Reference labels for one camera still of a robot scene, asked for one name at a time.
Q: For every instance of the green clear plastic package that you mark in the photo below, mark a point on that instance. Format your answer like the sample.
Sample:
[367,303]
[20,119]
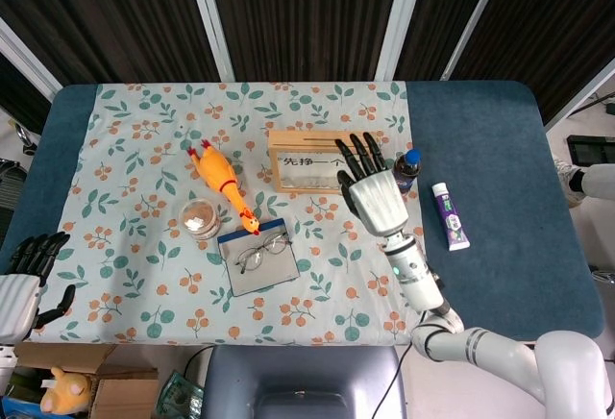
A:
[180,397]

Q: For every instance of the blue felt table cover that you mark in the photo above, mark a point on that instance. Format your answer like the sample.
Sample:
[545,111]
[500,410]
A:
[480,150]

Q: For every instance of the white trouser leg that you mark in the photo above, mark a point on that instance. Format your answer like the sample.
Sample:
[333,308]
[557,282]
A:
[600,181]

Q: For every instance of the purple white toothpaste tube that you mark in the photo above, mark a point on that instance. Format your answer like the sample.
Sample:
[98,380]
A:
[454,224]

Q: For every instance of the thin metal frame eyeglasses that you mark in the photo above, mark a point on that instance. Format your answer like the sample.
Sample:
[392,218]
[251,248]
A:
[276,245]

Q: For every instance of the yellow plush toy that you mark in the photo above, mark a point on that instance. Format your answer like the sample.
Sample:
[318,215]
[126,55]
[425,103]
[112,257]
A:
[65,392]

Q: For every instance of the black tray on floor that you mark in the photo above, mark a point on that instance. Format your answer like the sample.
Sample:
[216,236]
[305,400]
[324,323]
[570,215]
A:
[591,147]

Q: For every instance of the floral fruit print tablecloth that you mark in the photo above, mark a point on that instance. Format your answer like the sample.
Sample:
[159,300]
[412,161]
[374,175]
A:
[312,294]

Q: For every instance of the wooden frame coin box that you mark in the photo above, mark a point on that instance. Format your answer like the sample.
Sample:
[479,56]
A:
[288,140]

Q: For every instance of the brown cardboard box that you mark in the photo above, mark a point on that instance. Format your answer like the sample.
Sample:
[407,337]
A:
[125,395]

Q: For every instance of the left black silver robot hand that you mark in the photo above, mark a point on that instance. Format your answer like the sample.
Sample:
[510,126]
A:
[17,308]

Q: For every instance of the yellow rubber chicken toy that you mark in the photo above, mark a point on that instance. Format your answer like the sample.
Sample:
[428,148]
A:
[216,169]

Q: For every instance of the white sneaker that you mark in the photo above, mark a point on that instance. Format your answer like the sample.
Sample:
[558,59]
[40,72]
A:
[567,183]

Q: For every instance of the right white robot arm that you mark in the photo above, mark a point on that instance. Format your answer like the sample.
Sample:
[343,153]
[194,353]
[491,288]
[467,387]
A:
[418,279]

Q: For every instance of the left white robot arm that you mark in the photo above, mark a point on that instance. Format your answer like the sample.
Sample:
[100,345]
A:
[6,356]

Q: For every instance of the grey notebook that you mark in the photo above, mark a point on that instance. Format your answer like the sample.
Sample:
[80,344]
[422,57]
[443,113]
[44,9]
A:
[274,272]

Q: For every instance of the clear round plastic jar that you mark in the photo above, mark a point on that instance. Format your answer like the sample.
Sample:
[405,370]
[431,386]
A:
[197,219]

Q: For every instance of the grey chair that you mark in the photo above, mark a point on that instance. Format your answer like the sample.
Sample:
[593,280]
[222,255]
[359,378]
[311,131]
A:
[307,376]

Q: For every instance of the small cola bottle blue cap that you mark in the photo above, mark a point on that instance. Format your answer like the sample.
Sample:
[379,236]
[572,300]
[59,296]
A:
[408,162]

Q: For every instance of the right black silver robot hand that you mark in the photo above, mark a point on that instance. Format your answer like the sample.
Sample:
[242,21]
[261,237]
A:
[379,203]

